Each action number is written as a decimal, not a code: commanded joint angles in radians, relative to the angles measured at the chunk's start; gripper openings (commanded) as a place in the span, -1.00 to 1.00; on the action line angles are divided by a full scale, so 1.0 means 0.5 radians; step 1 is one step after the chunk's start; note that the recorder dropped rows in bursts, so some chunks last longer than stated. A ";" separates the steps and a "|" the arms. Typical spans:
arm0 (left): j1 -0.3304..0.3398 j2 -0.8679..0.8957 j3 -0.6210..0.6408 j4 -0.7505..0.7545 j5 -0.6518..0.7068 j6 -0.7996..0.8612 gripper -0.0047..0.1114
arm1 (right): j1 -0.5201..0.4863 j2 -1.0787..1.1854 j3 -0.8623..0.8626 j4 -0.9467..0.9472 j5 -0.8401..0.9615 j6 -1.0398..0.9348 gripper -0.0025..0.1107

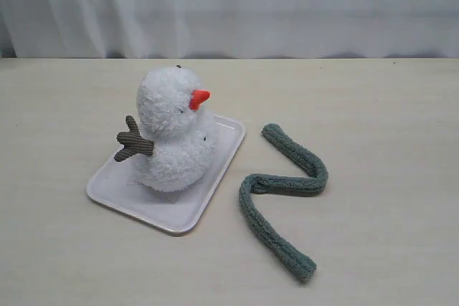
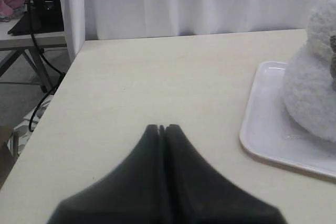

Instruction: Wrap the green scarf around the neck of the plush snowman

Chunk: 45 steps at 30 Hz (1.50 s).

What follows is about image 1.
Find white plush snowman toy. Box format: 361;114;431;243
113;64;218;193

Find green knitted scarf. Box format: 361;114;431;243
238;123;329;284

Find white plastic tray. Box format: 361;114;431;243
86;115;246;236

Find white backdrop curtain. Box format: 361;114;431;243
1;0;458;59

